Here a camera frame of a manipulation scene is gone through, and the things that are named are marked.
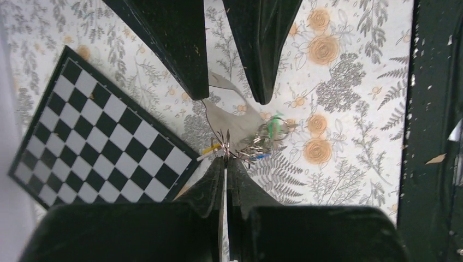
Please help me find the grey metal key holder plate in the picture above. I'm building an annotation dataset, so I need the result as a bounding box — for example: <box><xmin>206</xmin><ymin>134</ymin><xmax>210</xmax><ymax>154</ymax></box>
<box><xmin>200</xmin><ymin>72</ymin><xmax>299</xmax><ymax>169</ymax></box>

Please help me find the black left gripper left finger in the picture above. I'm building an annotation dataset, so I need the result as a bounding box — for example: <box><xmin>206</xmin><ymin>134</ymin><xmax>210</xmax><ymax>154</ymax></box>
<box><xmin>20</xmin><ymin>157</ymin><xmax>224</xmax><ymax>261</ymax></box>

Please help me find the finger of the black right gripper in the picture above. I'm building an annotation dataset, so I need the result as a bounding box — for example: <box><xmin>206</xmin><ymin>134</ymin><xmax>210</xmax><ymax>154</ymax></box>
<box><xmin>105</xmin><ymin>0</ymin><xmax>209</xmax><ymax>100</ymax></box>
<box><xmin>223</xmin><ymin>0</ymin><xmax>302</xmax><ymax>105</ymax></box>

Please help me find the floral table mat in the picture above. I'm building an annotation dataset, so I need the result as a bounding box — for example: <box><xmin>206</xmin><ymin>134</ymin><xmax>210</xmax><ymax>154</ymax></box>
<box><xmin>0</xmin><ymin>0</ymin><xmax>415</xmax><ymax>262</ymax></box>

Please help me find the black and silver chessboard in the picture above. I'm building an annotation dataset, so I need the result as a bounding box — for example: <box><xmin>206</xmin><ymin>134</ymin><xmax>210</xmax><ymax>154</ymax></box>
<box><xmin>8</xmin><ymin>46</ymin><xmax>199</xmax><ymax>209</ymax></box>

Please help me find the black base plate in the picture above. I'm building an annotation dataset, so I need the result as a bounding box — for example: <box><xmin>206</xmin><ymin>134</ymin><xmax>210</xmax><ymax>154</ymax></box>
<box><xmin>397</xmin><ymin>1</ymin><xmax>462</xmax><ymax>261</ymax></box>

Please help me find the green key tag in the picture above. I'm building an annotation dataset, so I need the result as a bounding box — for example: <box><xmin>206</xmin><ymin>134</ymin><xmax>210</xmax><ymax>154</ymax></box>
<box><xmin>267</xmin><ymin>114</ymin><xmax>284</xmax><ymax>141</ymax></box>

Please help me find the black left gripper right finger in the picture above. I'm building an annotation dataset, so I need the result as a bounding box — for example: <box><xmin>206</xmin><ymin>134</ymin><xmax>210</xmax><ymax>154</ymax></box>
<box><xmin>226</xmin><ymin>158</ymin><xmax>410</xmax><ymax>261</ymax></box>

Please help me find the blue key tag with key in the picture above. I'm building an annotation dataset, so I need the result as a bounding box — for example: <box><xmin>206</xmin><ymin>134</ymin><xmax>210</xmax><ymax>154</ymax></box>
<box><xmin>248</xmin><ymin>153</ymin><xmax>271</xmax><ymax>162</ymax></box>

